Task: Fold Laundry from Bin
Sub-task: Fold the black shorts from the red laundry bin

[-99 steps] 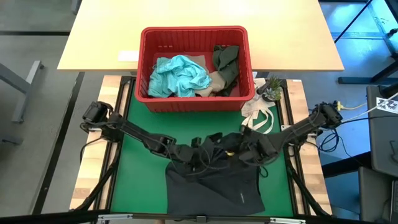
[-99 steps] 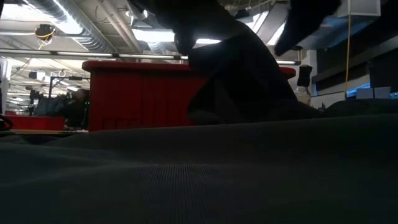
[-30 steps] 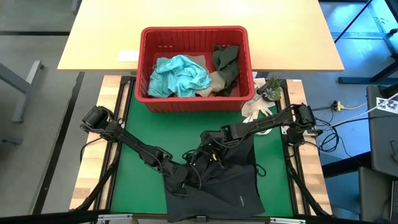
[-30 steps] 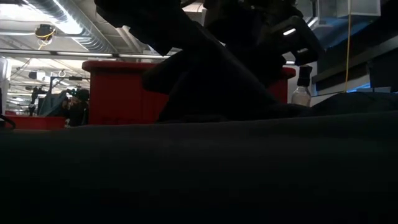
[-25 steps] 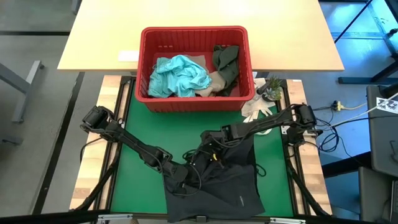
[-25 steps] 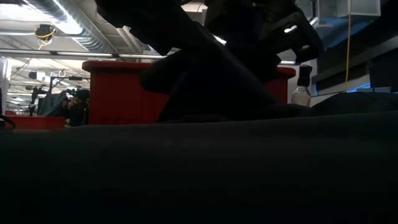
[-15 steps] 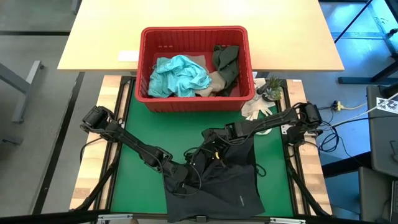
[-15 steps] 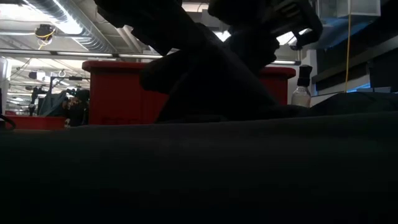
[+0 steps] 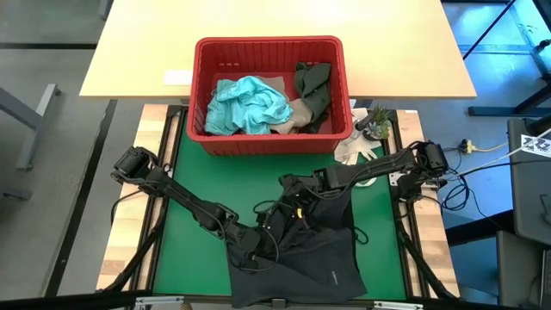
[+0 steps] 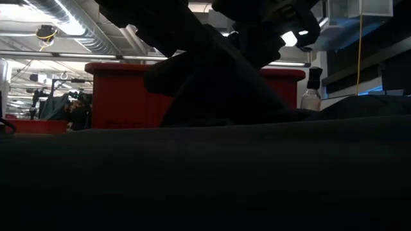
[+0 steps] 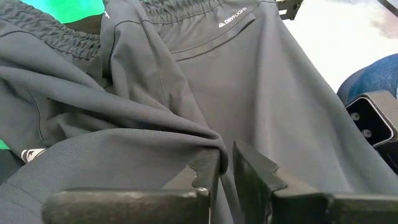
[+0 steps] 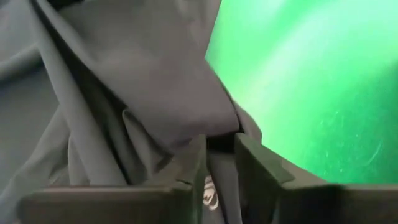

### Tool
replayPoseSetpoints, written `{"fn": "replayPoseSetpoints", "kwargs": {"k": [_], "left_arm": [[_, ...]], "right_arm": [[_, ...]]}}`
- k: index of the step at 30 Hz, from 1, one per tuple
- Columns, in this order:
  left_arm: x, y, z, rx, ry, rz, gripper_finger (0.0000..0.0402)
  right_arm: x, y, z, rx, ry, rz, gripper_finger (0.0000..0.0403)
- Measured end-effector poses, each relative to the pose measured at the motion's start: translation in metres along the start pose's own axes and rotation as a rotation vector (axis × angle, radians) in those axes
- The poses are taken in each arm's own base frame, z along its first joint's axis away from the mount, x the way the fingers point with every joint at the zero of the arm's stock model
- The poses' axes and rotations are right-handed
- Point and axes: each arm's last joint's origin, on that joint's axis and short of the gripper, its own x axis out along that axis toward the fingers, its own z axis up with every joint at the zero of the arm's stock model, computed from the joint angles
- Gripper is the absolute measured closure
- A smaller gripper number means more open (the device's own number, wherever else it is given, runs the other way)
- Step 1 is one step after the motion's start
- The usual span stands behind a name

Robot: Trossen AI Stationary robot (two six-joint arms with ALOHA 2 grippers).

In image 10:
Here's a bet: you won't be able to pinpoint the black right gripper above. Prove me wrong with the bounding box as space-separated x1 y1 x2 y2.
211 0 322 70

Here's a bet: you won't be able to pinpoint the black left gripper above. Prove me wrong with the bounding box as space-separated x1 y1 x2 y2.
94 0 206 97

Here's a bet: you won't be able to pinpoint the dark grey shorts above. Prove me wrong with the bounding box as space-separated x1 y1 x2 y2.
0 25 411 231

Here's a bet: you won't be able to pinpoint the red plastic laundry bin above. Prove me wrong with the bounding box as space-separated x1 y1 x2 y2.
85 62 306 130

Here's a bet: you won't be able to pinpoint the small red background bin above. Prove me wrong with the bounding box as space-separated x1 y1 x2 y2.
4 118 69 135

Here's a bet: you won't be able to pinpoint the clear spray bottle black cap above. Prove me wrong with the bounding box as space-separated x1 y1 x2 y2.
300 66 324 112

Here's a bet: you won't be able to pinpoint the long ceiling light strip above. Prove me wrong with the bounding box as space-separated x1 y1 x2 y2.
0 50 311 68

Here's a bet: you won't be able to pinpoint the person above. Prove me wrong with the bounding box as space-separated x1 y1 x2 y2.
64 91 94 131

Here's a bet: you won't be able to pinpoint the yellow hanging cable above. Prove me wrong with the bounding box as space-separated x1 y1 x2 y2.
355 0 364 96

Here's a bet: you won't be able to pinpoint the round ceiling cable reel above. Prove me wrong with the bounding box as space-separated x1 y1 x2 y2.
35 24 59 42

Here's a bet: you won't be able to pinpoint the black cable loop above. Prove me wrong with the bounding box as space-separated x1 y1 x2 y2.
0 117 17 135

